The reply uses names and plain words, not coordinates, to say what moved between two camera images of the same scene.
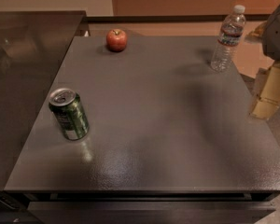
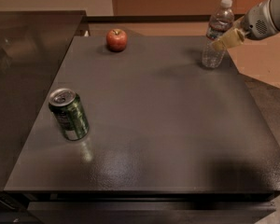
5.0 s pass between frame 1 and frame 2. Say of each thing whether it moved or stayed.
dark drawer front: stayed
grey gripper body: moved
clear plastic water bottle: moved
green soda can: stayed
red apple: stayed
